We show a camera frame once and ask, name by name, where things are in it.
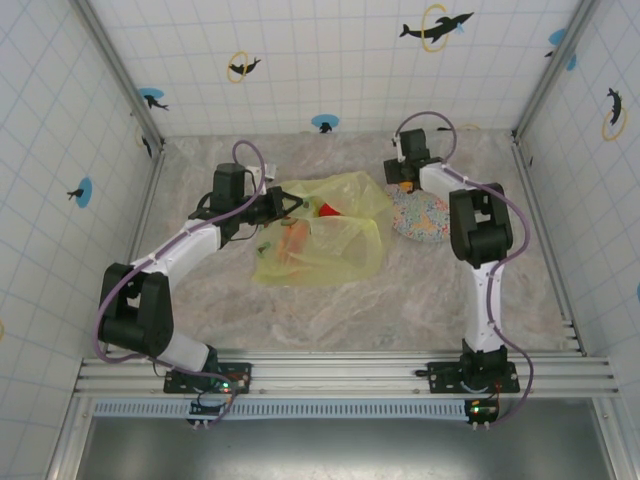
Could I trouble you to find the pink peach fruit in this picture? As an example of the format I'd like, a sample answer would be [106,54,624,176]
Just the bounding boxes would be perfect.
[277,224,311,261]

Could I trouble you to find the yellow avocado print plastic bag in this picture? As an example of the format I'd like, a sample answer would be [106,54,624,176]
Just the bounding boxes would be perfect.
[251,170,394,287]

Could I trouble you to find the colourful patterned plate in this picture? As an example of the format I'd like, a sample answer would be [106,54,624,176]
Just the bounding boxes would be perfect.
[389,187,454,245]

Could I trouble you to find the blue circle fish sticker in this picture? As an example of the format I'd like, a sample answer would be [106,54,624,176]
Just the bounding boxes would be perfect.
[543,27,579,72]

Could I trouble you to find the small black controller board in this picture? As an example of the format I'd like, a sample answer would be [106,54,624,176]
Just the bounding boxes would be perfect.
[187,397,226,430]
[463,397,501,431]

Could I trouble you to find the grey steel sheet panel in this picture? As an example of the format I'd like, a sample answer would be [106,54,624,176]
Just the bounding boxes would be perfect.
[82,417,619,480]

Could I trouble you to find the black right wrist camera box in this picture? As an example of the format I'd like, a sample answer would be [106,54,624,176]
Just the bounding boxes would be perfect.
[396,128,432,162]

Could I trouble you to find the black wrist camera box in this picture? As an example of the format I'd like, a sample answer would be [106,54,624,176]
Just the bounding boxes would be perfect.
[396,128,432,162]
[212,163,248,201]

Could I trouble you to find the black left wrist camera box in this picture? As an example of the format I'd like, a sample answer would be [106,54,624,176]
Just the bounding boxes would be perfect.
[212,163,248,201]

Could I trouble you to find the aluminium side rail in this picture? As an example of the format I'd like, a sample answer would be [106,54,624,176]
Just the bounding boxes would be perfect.
[510,133,587,357]
[124,144,169,269]

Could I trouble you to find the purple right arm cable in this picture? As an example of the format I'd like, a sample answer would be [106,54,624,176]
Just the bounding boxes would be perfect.
[393,110,535,430]

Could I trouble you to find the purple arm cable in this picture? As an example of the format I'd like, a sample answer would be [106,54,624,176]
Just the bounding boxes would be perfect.
[393,110,535,430]
[93,139,267,426]

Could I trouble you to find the large dolphin ring sticker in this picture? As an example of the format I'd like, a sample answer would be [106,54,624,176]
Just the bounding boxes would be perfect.
[398,3,476,54]

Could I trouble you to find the aluminium rail beam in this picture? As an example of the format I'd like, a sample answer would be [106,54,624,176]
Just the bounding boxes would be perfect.
[73,348,617,400]

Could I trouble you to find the aluminium frame post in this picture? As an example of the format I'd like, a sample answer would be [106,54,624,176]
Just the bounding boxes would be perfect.
[73,0,166,154]
[512,0,600,144]

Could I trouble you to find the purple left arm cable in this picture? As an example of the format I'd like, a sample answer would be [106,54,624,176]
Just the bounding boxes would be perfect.
[93,139,267,426]

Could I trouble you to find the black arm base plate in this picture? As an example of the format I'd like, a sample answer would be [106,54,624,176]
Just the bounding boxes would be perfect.
[426,360,521,395]
[163,360,254,396]

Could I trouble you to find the white slotted cable duct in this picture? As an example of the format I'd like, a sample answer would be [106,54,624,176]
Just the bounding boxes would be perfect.
[92,398,474,420]

